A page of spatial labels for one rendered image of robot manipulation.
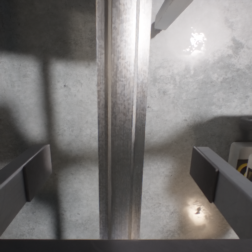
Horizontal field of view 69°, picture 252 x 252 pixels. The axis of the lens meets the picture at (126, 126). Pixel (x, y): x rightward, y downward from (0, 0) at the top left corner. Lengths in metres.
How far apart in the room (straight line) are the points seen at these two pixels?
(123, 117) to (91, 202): 1.05
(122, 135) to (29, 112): 0.92
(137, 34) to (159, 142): 0.87
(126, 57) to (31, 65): 0.89
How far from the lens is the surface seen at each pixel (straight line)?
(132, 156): 0.25
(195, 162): 0.16
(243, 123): 1.10
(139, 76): 0.24
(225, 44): 1.12
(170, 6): 0.68
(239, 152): 1.10
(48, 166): 0.17
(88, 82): 1.00
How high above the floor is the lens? 0.98
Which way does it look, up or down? 75 degrees down
